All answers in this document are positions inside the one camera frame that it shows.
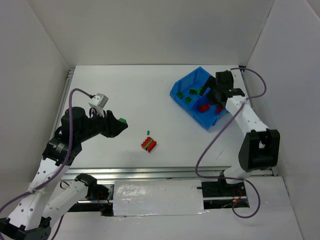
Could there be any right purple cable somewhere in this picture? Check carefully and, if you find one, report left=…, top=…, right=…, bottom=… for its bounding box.
left=195, top=67, right=267, bottom=219

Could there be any blue plastic bin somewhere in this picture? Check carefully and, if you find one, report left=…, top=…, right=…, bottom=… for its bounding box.
left=169, top=67, right=228, bottom=131

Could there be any aluminium left rail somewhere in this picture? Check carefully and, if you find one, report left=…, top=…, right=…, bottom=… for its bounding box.
left=55, top=68, right=75, bottom=128

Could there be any green curved four-stud brick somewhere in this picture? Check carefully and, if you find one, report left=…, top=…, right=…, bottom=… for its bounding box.
left=189, top=88, right=198, bottom=95

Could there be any aluminium front rail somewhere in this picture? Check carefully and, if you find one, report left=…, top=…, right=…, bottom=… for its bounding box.
left=61, top=166, right=241, bottom=181

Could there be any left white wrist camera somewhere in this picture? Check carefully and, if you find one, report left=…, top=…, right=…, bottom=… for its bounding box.
left=88, top=93, right=109, bottom=115

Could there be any green square lego brick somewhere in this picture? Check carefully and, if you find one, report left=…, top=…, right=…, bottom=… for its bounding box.
left=176, top=92, right=184, bottom=99

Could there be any red rounded lego brick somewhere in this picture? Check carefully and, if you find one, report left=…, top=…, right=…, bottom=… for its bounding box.
left=216, top=106, right=224, bottom=115

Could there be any red green red stack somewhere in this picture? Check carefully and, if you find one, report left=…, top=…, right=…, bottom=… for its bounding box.
left=141, top=136, right=157, bottom=153

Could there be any green two-by-two lego brick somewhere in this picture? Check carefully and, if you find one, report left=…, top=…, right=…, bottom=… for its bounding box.
left=184, top=96, right=193, bottom=104

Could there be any green red lego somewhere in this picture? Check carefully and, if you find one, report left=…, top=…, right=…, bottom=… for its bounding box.
left=118, top=118, right=127, bottom=124

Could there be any aluminium rail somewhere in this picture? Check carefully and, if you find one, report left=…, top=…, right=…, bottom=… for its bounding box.
left=61, top=166, right=241, bottom=181
left=55, top=68, right=75, bottom=128
left=240, top=70, right=254, bottom=110

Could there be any purple cable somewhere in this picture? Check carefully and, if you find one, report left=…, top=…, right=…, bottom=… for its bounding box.
left=195, top=67, right=267, bottom=219
left=0, top=88, right=96, bottom=238

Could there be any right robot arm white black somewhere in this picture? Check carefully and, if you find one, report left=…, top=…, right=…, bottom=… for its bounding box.
left=199, top=70, right=280, bottom=193

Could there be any aluminium right rail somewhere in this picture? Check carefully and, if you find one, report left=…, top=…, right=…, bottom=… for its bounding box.
left=240, top=70, right=254, bottom=110

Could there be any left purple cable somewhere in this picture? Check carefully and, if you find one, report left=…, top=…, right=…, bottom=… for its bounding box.
left=0, top=88, right=96, bottom=238

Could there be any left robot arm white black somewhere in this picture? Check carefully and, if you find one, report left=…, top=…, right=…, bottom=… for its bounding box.
left=0, top=107, right=128, bottom=240

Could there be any red square lego brick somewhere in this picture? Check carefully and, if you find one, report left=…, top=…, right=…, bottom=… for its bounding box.
left=198, top=104, right=210, bottom=113

